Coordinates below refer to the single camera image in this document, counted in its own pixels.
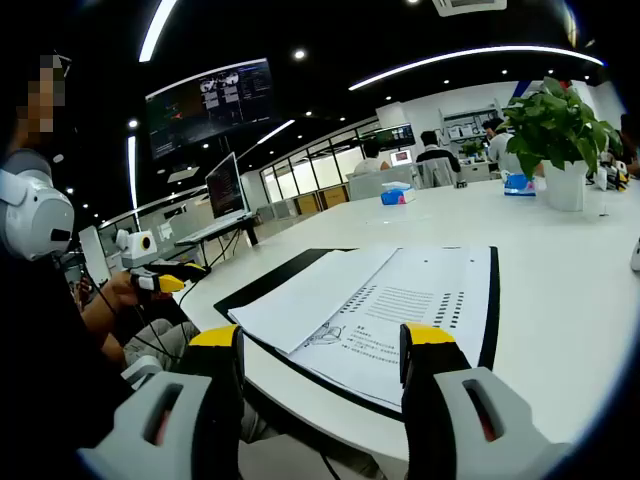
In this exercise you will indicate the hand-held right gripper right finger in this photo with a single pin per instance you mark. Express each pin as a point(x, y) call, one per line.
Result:
point(450, 415)

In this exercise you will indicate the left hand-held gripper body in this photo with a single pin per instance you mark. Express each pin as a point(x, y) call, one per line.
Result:
point(132, 247)

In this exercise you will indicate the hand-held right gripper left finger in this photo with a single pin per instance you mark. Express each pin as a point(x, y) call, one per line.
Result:
point(165, 425)

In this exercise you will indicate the white bound document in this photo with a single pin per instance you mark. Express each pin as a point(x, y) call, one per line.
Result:
point(380, 320)

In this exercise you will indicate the person's left hand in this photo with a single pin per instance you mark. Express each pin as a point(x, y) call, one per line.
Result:
point(122, 292)

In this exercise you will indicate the white flat panel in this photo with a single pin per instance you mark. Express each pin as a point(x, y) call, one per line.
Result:
point(94, 255)

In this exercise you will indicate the person's grey trousers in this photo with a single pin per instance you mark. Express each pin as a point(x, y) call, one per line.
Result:
point(160, 340)

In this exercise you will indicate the white waist device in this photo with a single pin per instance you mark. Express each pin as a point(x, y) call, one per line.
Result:
point(142, 372)

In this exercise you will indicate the black monitor stand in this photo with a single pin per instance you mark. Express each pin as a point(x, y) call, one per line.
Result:
point(220, 230)

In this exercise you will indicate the ceiling air vent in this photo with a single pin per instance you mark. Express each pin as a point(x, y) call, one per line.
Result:
point(184, 174)

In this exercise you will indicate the black desk mat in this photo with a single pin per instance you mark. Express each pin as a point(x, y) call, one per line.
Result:
point(265, 280)

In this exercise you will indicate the computer monitor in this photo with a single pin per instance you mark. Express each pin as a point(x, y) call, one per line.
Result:
point(226, 187)

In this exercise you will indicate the white chest-worn device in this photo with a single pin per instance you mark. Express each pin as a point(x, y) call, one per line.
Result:
point(35, 215)

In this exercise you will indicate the person's black shirt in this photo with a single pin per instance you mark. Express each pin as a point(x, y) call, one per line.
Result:
point(40, 375)

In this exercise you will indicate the large hanging dark screen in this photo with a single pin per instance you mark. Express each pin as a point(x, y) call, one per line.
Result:
point(210, 107)

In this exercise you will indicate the white desk partition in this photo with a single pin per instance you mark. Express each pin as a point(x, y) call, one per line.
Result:
point(380, 185)

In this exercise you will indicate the blue tissue box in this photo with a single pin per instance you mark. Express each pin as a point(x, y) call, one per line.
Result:
point(519, 186)
point(397, 196)

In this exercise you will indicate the small pink screen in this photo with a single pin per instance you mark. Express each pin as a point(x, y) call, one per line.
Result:
point(401, 158)

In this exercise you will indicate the white and yellow gripper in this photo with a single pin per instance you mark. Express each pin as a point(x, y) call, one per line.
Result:
point(616, 176)

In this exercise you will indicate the green plant in white pot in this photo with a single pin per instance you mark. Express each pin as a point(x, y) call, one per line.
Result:
point(560, 130)

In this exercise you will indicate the long curved ceiling light strip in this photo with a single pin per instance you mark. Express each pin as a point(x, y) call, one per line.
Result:
point(475, 52)

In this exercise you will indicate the ceiling air conditioner unit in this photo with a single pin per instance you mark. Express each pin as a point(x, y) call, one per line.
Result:
point(470, 6)

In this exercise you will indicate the wall television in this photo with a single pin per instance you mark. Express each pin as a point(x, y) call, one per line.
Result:
point(395, 136)

